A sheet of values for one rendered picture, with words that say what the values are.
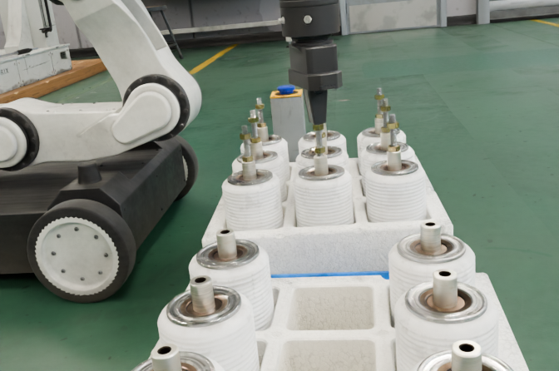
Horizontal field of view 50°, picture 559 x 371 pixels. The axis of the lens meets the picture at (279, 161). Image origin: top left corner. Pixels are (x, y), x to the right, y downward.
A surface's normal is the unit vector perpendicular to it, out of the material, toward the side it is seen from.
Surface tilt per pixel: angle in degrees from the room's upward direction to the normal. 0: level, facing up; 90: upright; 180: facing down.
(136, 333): 0
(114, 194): 45
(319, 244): 90
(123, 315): 0
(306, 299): 90
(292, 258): 90
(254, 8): 90
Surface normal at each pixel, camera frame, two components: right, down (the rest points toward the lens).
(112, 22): 0.07, 0.64
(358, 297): -0.12, 0.29
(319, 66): 0.32, 0.25
